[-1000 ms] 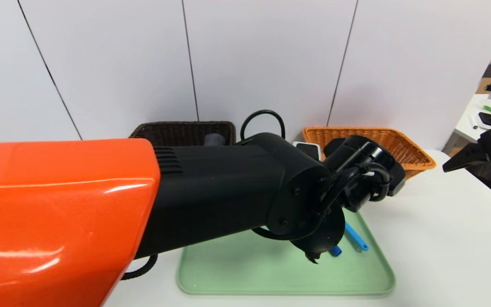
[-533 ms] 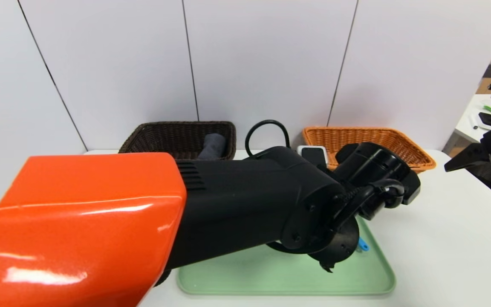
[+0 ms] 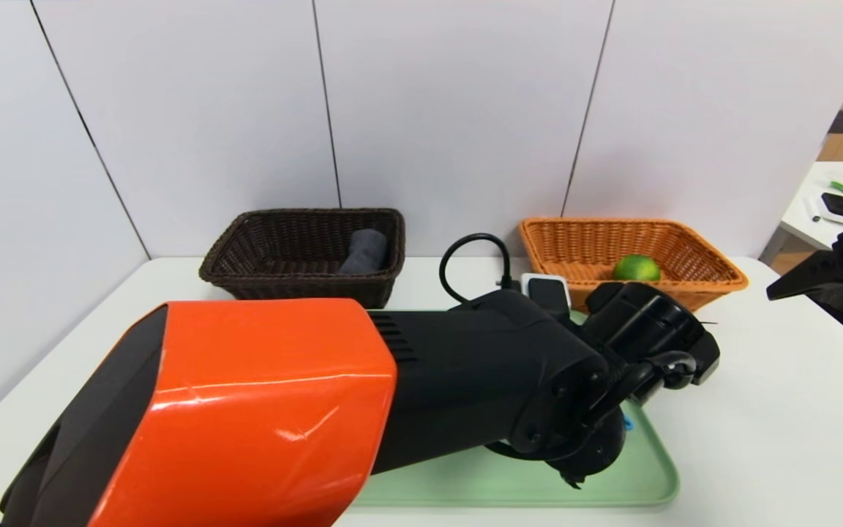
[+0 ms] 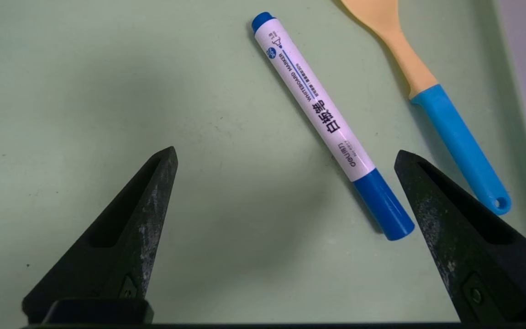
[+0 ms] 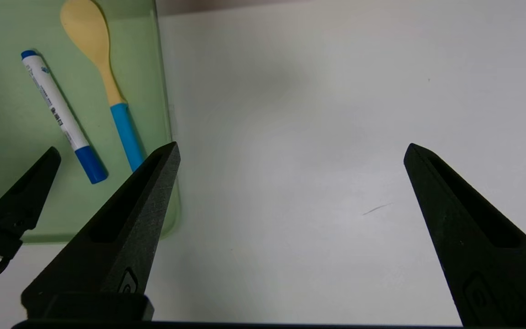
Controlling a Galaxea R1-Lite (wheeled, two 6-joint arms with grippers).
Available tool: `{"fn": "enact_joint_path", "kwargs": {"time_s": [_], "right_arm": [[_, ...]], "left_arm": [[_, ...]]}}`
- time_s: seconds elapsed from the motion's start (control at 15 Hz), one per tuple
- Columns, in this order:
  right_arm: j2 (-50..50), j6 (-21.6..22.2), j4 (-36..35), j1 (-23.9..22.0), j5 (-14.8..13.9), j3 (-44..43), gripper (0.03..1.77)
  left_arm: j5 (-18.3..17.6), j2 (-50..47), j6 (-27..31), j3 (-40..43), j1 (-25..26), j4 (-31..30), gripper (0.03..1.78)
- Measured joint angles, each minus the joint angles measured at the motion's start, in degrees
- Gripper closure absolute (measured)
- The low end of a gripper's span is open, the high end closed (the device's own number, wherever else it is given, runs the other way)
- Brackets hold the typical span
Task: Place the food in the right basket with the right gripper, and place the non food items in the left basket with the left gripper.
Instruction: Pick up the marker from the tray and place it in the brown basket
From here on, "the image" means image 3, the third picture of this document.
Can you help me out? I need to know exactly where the black left camera cable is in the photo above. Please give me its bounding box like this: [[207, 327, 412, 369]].
[[438, 232, 516, 304]]

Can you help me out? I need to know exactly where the light green plastic tray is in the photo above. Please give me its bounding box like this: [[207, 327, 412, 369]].
[[348, 307, 680, 507]]

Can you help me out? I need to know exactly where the green lime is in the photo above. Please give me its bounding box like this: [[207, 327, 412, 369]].
[[612, 254, 662, 283]]

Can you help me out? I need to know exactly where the white side table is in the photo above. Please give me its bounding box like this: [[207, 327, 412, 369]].
[[780, 161, 843, 253]]

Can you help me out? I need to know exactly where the dark brown wicker basket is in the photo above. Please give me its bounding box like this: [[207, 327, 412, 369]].
[[199, 209, 406, 308]]

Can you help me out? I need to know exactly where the orange wicker basket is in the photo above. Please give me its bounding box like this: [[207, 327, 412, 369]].
[[518, 217, 749, 314]]

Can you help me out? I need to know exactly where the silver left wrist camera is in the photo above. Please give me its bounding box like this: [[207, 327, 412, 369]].
[[520, 273, 572, 320]]

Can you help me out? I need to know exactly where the grey towel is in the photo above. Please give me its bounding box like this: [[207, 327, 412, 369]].
[[339, 228, 389, 276]]

